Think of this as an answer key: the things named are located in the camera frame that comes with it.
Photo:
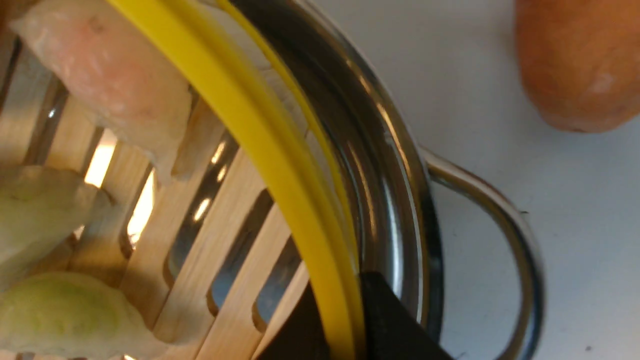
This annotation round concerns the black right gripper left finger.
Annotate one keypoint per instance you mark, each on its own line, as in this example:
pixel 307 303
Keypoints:
pixel 301 336

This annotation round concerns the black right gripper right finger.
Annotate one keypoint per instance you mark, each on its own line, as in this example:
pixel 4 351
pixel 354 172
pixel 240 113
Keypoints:
pixel 391 332

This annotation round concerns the yellow bamboo steamer basket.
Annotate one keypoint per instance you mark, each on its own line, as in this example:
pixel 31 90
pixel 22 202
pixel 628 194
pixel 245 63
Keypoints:
pixel 167 189

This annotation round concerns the stainless steel pot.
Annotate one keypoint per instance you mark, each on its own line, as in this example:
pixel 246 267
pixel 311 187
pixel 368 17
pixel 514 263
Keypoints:
pixel 400 200

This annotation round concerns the pale green dumpling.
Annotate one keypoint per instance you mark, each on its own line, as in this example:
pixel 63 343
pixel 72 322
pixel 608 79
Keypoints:
pixel 73 315

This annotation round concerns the pale white dumpling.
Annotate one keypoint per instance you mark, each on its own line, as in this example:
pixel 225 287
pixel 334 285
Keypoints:
pixel 40 207

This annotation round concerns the brown plastic potato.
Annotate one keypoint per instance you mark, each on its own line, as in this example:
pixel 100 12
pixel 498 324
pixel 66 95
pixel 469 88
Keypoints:
pixel 579 61

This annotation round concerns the pink dumpling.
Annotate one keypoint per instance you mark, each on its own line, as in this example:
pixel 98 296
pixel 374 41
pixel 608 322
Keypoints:
pixel 114 70

